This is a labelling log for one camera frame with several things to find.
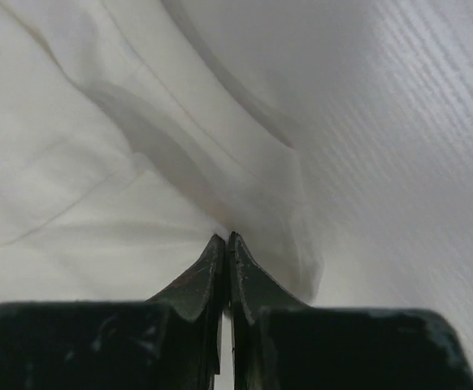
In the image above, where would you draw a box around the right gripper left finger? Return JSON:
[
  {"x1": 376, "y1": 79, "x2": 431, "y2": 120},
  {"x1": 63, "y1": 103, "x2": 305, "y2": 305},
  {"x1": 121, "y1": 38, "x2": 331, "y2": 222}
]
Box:
[{"x1": 0, "y1": 236, "x2": 224, "y2": 389}]

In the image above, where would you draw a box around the white t shirt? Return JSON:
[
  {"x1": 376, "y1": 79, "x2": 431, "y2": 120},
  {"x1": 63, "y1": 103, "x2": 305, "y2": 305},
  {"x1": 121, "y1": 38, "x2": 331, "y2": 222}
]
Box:
[{"x1": 0, "y1": 1, "x2": 322, "y2": 302}]

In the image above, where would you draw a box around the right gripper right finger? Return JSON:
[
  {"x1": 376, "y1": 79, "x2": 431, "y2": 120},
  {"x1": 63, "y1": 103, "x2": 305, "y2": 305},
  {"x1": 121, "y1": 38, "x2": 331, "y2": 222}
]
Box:
[{"x1": 227, "y1": 233, "x2": 473, "y2": 389}]

